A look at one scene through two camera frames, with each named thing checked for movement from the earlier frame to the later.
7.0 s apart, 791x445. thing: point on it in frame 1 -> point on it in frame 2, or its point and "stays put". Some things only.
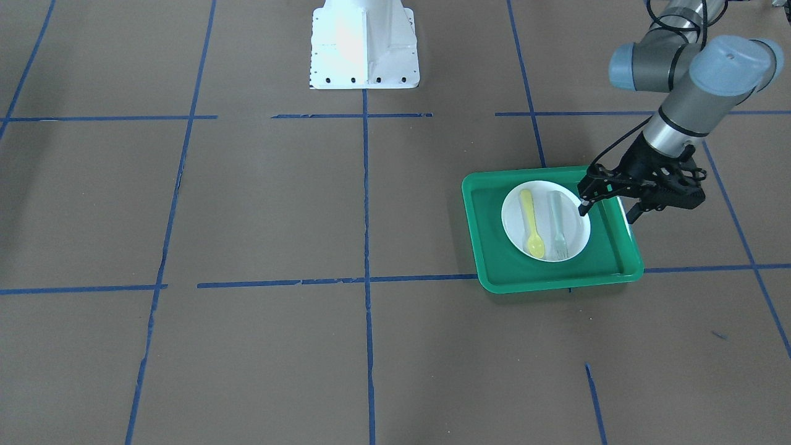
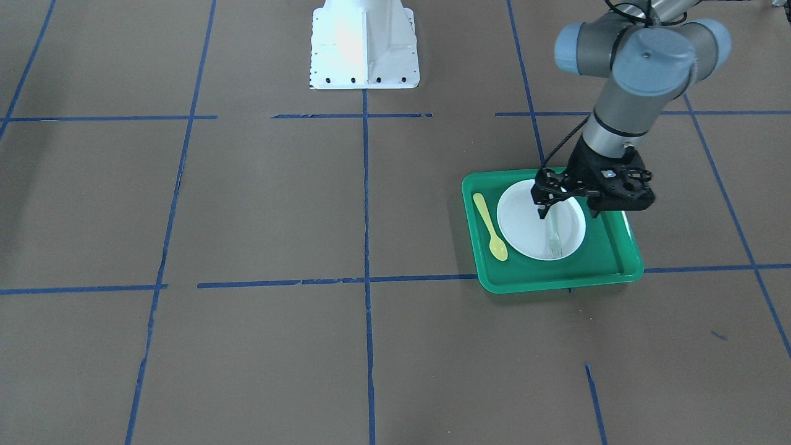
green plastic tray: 611,254 stays put
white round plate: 542,220 stays put
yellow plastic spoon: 535,243 -> 497,248
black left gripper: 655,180 -> 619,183
